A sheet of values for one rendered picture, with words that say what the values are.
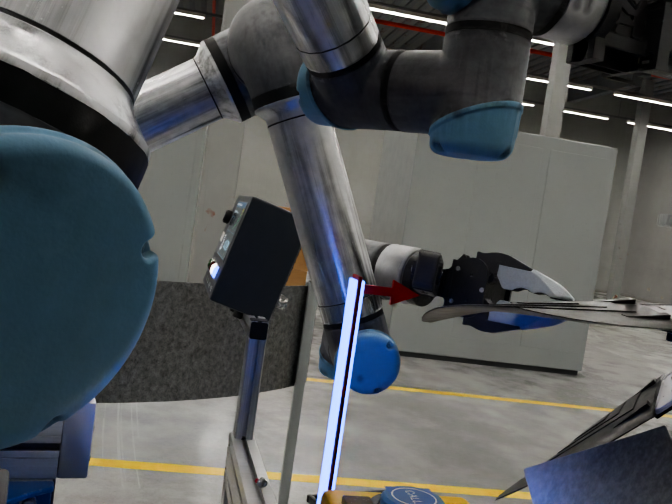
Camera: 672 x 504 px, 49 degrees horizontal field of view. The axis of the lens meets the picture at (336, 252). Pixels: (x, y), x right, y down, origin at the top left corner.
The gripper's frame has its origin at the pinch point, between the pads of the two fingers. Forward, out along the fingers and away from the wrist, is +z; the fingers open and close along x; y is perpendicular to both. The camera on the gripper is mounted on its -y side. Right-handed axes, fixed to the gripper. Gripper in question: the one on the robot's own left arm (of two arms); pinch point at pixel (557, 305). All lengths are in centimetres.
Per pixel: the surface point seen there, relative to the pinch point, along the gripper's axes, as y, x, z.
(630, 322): -6.9, 0.4, 10.2
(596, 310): -5.2, -0.2, 6.2
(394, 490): -38.7, 14.1, 8.5
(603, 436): 11.0, 13.7, 4.1
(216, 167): 237, -50, -348
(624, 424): 10.7, 11.6, 6.2
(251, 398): 9, 25, -51
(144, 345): 70, 37, -162
